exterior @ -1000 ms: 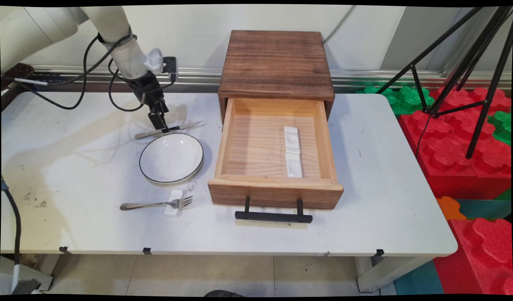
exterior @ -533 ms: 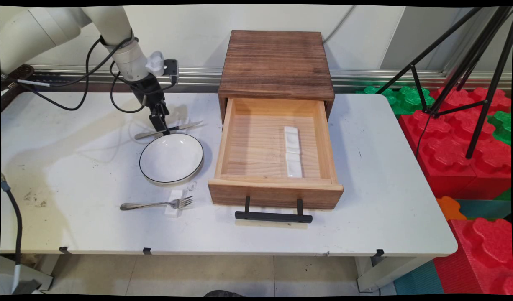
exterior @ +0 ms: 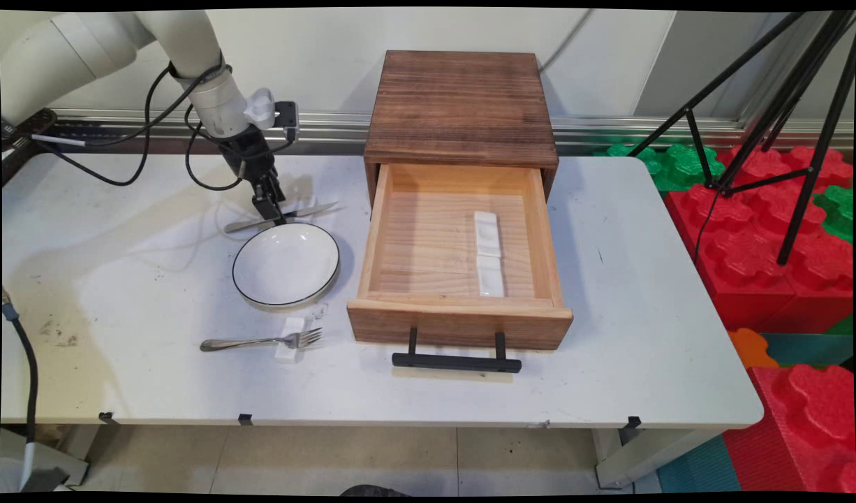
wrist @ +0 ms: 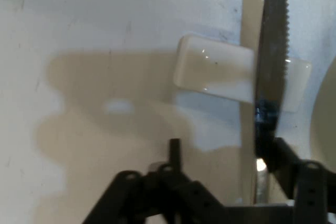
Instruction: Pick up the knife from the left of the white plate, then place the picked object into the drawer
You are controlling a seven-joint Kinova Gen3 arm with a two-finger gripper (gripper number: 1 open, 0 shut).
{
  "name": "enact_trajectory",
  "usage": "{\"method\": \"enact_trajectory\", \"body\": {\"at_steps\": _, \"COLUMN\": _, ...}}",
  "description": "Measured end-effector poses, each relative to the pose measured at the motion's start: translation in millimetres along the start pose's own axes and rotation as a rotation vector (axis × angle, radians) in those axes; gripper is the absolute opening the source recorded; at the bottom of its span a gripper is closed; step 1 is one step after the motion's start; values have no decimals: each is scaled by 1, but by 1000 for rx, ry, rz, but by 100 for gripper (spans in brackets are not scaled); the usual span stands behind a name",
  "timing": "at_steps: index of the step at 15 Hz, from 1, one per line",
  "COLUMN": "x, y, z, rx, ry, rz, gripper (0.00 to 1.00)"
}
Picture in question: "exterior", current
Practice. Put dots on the white bowl black rim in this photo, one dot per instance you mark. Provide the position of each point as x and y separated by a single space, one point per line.
285 265

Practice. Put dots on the silver metal fork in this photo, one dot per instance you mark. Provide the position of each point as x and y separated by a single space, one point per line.
304 339

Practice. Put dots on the light wooden drawer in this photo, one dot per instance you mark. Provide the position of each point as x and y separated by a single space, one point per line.
428 237

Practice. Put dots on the teal foam block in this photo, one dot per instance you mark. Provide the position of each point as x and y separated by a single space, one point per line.
812 349

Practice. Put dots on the silver table knife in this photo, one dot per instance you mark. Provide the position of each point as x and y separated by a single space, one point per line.
309 209

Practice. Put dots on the dark wooden drawer cabinet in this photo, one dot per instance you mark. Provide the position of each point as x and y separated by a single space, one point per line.
459 105

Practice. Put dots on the teal foam mat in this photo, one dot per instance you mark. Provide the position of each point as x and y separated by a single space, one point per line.
700 468

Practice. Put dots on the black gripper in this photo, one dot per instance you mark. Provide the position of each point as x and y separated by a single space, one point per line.
250 157

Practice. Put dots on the dark arm base mount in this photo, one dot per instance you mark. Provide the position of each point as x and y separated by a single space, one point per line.
30 124

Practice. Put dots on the green foam block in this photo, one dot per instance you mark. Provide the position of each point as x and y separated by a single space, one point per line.
841 209
679 164
843 327

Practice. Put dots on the black tripod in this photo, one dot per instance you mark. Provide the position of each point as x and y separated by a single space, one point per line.
784 98

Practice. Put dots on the white ceramic cutlery rest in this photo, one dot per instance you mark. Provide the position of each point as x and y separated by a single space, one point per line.
295 325
491 276
486 234

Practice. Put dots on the orange foam block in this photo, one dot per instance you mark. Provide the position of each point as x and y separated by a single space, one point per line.
749 347

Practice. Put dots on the aluminium rail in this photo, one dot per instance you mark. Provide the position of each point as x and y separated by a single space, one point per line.
595 129

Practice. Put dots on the white table leg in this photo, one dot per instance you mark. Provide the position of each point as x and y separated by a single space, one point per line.
651 454
58 454

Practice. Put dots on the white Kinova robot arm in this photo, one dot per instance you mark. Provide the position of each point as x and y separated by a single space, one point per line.
86 49

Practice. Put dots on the red foam block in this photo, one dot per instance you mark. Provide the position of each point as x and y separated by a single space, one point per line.
805 433
763 162
742 279

